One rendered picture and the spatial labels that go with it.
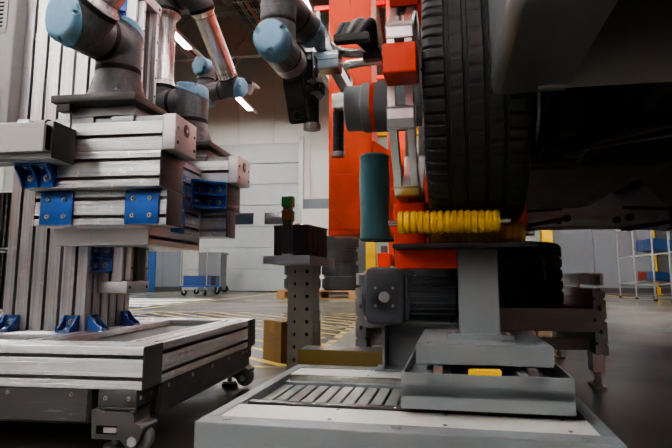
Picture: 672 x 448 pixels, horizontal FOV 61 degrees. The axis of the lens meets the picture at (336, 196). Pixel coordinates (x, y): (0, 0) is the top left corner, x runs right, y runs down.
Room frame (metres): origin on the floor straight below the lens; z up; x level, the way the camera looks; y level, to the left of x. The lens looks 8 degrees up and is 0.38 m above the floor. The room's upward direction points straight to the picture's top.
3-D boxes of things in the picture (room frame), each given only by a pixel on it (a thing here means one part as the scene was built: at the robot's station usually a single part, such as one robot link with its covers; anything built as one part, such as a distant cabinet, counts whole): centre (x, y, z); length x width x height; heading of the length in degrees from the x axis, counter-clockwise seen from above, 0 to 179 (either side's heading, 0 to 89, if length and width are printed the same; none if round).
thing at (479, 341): (1.50, -0.37, 0.32); 0.40 x 0.30 x 0.28; 168
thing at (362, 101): (1.55, -0.13, 0.85); 0.21 x 0.14 x 0.14; 78
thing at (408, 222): (1.40, -0.28, 0.51); 0.29 x 0.06 x 0.06; 78
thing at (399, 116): (1.54, -0.20, 0.85); 0.54 x 0.07 x 0.54; 168
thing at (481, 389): (1.51, -0.37, 0.13); 0.50 x 0.36 x 0.10; 168
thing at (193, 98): (1.94, 0.51, 0.98); 0.13 x 0.12 x 0.14; 68
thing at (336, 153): (1.75, -0.01, 0.83); 0.04 x 0.04 x 0.16
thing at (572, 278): (3.15, -1.13, 0.28); 2.47 x 0.06 x 0.22; 168
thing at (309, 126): (1.42, 0.06, 0.83); 0.04 x 0.04 x 0.16
